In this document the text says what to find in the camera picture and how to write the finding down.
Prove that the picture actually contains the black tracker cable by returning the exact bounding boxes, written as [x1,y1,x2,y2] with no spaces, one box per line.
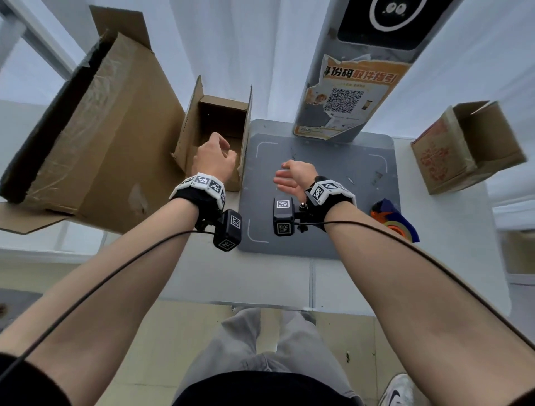
[299,220,535,352]
[0,229,216,384]

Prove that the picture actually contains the blue orange tape dispenser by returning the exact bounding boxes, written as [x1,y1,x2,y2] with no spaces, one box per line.
[382,219,412,241]
[369,199,420,243]

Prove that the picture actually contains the cardboard box black print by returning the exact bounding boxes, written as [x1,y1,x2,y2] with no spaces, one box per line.
[171,75,254,192]

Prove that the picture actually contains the grey scanner kiosk with poster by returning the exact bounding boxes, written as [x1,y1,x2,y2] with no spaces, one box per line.
[292,54,412,141]

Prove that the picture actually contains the black shirt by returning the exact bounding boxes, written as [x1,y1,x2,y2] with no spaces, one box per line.
[0,353,535,406]

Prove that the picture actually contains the grey scanning mat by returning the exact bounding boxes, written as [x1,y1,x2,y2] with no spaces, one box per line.
[237,0,465,259]

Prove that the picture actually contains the grey printed floor mat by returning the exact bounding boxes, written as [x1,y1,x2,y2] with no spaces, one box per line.
[0,288,42,331]

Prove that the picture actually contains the person's left forearm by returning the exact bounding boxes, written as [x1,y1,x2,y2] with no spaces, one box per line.
[0,199,200,406]

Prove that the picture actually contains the person's left hand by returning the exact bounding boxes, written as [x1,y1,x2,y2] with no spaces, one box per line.
[191,132,238,184]

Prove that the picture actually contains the large cardboard box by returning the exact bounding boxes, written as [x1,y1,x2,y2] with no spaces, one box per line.
[0,4,187,235]

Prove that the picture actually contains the white metal frame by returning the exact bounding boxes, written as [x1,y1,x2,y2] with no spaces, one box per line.
[0,0,78,80]

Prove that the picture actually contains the person's right forearm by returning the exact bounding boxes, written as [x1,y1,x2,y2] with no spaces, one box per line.
[325,201,535,406]

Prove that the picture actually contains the person's right hand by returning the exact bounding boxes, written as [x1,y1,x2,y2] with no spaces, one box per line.
[274,159,319,205]

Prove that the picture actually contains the white sneaker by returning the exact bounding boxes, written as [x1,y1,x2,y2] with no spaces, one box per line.
[378,373,415,406]

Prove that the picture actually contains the red print cardboard box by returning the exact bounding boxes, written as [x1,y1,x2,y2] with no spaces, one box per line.
[411,100,527,195]

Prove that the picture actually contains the grey trousers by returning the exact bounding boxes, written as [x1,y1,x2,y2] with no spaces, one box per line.
[173,308,364,402]

